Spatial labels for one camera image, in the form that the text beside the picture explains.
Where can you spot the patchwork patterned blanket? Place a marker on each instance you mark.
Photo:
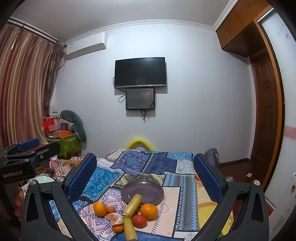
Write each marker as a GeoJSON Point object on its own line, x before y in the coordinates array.
{"type": "Point", "coordinates": [138, 162]}

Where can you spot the yellow-green sugarcane piece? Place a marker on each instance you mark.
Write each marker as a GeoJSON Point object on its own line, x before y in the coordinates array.
{"type": "Point", "coordinates": [133, 204]}
{"type": "Point", "coordinates": [128, 228]}

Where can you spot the black wall television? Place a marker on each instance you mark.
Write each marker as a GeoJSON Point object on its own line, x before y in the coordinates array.
{"type": "Point", "coordinates": [141, 71]}

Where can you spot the striped red curtain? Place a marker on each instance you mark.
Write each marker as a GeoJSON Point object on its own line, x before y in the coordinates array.
{"type": "Point", "coordinates": [23, 81]}

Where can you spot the person's left hand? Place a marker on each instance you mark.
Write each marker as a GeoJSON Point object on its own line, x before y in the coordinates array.
{"type": "Point", "coordinates": [18, 201]}

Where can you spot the small black monitor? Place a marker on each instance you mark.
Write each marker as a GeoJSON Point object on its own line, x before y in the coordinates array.
{"type": "Point", "coordinates": [140, 98]}

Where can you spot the white paper scrap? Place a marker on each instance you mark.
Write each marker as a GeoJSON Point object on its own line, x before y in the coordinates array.
{"type": "Point", "coordinates": [249, 175]}

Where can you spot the pink floral bedding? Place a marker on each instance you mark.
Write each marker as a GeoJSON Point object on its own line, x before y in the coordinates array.
{"type": "Point", "coordinates": [67, 163]}

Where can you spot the grey shark plush toy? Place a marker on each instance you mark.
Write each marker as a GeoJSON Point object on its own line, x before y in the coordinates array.
{"type": "Point", "coordinates": [78, 125]}

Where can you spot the small tangerine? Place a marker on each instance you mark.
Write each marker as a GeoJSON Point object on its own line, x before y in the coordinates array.
{"type": "Point", "coordinates": [118, 229]}
{"type": "Point", "coordinates": [110, 209]}

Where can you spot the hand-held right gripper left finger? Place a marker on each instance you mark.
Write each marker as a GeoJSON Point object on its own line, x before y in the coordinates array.
{"type": "Point", "coordinates": [83, 178]}

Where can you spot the brown wooden door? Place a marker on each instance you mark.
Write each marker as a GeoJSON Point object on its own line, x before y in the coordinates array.
{"type": "Point", "coordinates": [263, 104]}

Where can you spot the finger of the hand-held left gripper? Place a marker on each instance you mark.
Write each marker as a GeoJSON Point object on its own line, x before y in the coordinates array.
{"type": "Point", "coordinates": [29, 144]}
{"type": "Point", "coordinates": [46, 151]}

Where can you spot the round dark wooden plate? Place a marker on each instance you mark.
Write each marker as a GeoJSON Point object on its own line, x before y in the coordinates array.
{"type": "Point", "coordinates": [148, 190]}

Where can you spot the white curtain rail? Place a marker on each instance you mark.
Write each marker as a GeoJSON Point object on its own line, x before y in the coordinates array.
{"type": "Point", "coordinates": [34, 30]}

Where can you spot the large orange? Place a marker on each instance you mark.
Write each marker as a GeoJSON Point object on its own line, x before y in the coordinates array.
{"type": "Point", "coordinates": [100, 208]}
{"type": "Point", "coordinates": [149, 210]}

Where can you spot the yellow cartoon bedsheet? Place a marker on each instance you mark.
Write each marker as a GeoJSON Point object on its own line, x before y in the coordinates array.
{"type": "Point", "coordinates": [205, 216]}

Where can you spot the red boxes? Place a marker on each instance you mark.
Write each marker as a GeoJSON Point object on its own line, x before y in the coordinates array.
{"type": "Point", "coordinates": [49, 125]}

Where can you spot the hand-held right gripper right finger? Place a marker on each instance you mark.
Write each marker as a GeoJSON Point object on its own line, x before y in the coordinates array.
{"type": "Point", "coordinates": [205, 178]}

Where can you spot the orange box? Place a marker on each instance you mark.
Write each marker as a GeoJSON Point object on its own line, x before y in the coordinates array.
{"type": "Point", "coordinates": [62, 134]}

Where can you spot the white air conditioner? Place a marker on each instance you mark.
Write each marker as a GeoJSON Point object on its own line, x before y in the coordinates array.
{"type": "Point", "coordinates": [85, 46]}

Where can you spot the mint green bowl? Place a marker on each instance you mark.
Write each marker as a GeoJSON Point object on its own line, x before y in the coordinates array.
{"type": "Point", "coordinates": [45, 179]}

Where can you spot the peeled pomelo segment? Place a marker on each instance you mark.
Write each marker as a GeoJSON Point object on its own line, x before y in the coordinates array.
{"type": "Point", "coordinates": [114, 219]}

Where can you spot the wooden overhead cabinet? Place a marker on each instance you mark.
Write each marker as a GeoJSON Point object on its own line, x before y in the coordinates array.
{"type": "Point", "coordinates": [238, 30]}

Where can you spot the red tomato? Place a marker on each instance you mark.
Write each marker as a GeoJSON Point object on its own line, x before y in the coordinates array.
{"type": "Point", "coordinates": [139, 220]}

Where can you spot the pink doll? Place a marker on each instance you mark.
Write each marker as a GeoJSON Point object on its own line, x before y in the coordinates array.
{"type": "Point", "coordinates": [54, 163]}

